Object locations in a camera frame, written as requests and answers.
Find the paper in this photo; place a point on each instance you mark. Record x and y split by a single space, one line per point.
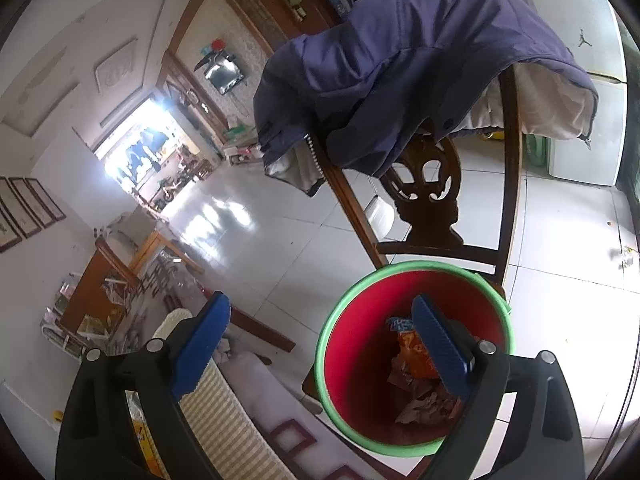
425 407

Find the white kids bicycle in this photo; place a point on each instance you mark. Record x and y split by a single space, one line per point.
172 192

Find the blue jacket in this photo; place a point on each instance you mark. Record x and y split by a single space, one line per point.
400 60

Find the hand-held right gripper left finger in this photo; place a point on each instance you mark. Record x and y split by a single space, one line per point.
200 345

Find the orange snack bag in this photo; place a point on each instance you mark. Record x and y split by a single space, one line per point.
407 347

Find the white plastic container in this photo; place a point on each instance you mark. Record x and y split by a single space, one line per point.
381 216

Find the flattened yellow box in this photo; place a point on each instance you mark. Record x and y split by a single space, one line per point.
147 440

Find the white metal rack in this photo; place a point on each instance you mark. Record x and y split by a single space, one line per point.
62 330

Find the wooden television cabinet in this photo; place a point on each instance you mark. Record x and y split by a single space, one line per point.
240 145

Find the grey patterned tablecloth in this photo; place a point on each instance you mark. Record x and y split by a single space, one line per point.
280 400

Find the wall television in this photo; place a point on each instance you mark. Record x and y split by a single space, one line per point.
225 75

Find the dark framed wall picture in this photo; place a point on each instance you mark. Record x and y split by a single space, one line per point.
17 212
46 199
31 204
7 230

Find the yellow white striped mat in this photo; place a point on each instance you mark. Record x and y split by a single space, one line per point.
225 420

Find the red green-rimmed bucket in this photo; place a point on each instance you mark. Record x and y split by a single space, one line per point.
360 340

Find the hanging clothes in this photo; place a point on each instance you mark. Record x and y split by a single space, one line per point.
142 150

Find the wooden dining chair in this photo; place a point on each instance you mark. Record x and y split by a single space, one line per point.
90 285

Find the white refrigerator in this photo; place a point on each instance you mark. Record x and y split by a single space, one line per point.
590 110

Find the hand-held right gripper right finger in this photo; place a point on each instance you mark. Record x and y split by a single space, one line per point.
440 350

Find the carved wooden chair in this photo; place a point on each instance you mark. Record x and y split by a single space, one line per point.
430 200

